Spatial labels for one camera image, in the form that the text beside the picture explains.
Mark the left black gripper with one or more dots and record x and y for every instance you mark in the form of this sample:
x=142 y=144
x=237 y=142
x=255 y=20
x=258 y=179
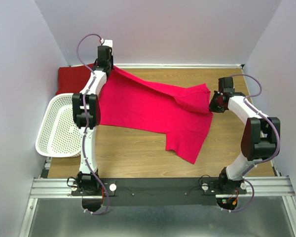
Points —
x=104 y=66

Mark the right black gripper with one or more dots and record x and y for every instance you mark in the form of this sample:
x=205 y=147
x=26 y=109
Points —
x=214 y=104

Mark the pink red t shirt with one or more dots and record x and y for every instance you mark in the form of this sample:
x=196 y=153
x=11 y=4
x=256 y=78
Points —
x=182 y=114

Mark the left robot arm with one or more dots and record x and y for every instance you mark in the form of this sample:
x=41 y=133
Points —
x=87 y=116

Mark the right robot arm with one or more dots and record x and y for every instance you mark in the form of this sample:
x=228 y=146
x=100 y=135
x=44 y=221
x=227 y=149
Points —
x=261 y=137

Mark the folded dark red shirt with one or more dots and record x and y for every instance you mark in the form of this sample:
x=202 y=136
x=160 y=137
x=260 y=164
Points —
x=72 y=79

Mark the white plastic laundry basket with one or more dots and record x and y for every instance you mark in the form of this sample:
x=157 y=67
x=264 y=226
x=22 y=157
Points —
x=58 y=135

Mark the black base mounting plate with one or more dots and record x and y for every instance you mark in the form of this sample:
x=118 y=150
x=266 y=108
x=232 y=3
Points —
x=158 y=192

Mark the aluminium frame rail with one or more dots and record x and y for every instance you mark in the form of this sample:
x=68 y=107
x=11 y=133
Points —
x=163 y=207

